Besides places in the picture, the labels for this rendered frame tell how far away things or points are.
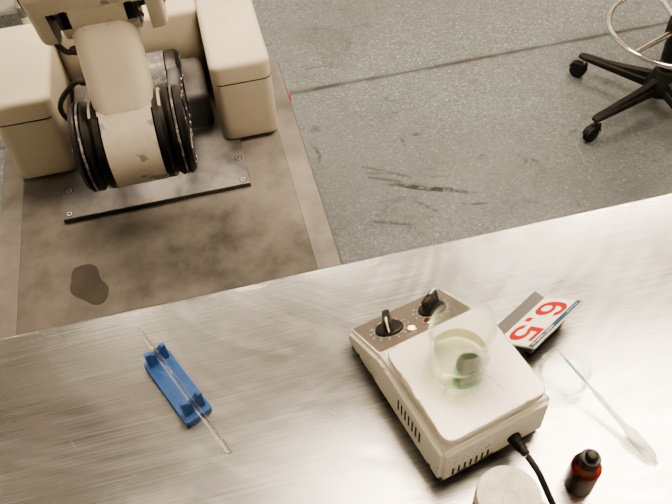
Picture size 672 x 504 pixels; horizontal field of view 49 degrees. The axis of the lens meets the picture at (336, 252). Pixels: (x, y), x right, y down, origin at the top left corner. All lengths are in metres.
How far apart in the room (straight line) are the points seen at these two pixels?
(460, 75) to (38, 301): 1.53
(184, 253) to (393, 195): 0.76
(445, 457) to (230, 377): 0.27
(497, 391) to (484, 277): 0.23
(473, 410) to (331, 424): 0.17
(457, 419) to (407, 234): 1.28
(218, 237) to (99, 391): 0.69
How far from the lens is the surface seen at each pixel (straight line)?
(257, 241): 1.51
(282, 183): 1.61
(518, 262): 0.97
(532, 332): 0.88
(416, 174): 2.14
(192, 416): 0.85
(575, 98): 2.46
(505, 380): 0.77
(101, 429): 0.88
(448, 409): 0.74
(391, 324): 0.82
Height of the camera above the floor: 1.49
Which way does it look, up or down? 50 degrees down
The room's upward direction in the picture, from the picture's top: 4 degrees counter-clockwise
